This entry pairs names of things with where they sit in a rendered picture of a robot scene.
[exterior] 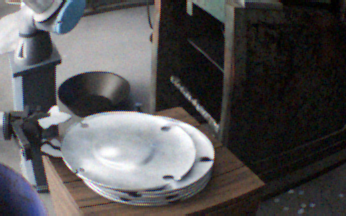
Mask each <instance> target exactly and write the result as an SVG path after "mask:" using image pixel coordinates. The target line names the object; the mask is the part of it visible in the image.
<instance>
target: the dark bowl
mask: <svg viewBox="0 0 346 216"><path fill-rule="evenodd" d="M129 93H130V85H129V83H128V81H127V80H126V79H125V78H123V77H122V76H121V75H119V74H118V75H116V74H114V73H111V72H108V71H107V72H103V71H93V72H84V73H79V74H76V75H73V76H71V77H69V78H67V79H66V80H65V81H64V82H62V84H61V85H60V86H59V88H58V92H57V96H58V98H59V100H60V101H61V102H62V104H64V105H66V107H67V108H68V109H69V110H70V111H72V112H73V114H75V115H76V116H78V117H80V118H83V119H84V118H86V117H89V116H91V115H94V114H97V113H100V114H102V113H109V112H112V111H113V110H114V109H115V108H116V106H117V105H118V104H119V103H121V102H122V101H123V100H125V98H127V97H128V95H129Z"/></svg>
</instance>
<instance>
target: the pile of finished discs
mask: <svg viewBox="0 0 346 216"><path fill-rule="evenodd" d="M156 117H158V118H161V119H163V120H166V121H168V123H167V124H171V125H170V126H163V127H161V128H160V129H161V130H163V131H170V130H171V127H172V126H175V127H176V126H177V125H178V126H179V127H181V128H182V129H183V130H185V131H186V132H187V134H188V135H189V136H190V138H191V139H192V141H193V142H194V144H195V146H196V161H195V163H194V165H193V167H192V169H190V171H189V172H188V173H187V174H186V175H184V176H183V177H182V178H181V179H179V180H178V181H174V179H175V178H174V177H173V176H164V177H163V180H167V181H173V182H174V183H172V184H170V185H167V186H165V187H162V188H157V189H154V190H147V191H136V192H130V191H118V190H111V189H106V188H104V187H101V186H97V185H94V184H91V183H89V182H87V181H85V180H83V181H85V183H86V185H87V186H89V187H90V188H91V189H92V190H94V192H96V193H98V194H100V195H102V196H103V197H106V198H107V199H110V200H112V201H115V202H119V203H122V204H128V205H133V206H137V207H149V206H150V207H157V206H167V205H170V204H173V203H172V202H170V201H175V202H176V203H179V202H181V201H183V200H187V199H189V198H190V197H193V196H194V195H195V194H197V193H199V192H200V191H201V190H202V189H203V188H204V187H205V185H206V184H207V183H208V181H209V179H210V177H211V172H212V168H213V163H214V161H213V159H214V150H213V146H212V144H211V142H210V141H209V139H207V138H206V136H205V135H204V134H203V133H201V132H200V131H199V130H197V129H196V128H194V127H192V126H190V125H189V124H185V123H182V122H180V121H177V120H173V119H169V118H165V117H160V116H156ZM176 200H177V201H176Z"/></svg>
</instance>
